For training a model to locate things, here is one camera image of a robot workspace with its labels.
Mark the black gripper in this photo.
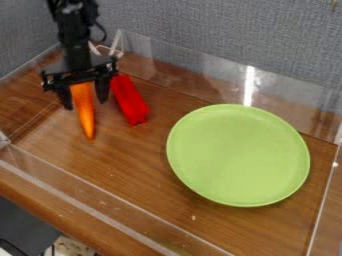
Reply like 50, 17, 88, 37
42, 55, 118, 110

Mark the orange toy carrot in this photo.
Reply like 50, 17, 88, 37
71, 82, 95, 139

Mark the green round plate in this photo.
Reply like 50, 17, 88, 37
166, 104, 310, 207

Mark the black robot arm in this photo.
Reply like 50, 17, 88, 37
42, 0, 119, 110

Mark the red folded cloth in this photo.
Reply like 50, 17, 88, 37
111, 74, 150, 125

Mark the clear acrylic enclosure wall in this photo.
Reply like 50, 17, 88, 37
0, 29, 342, 256

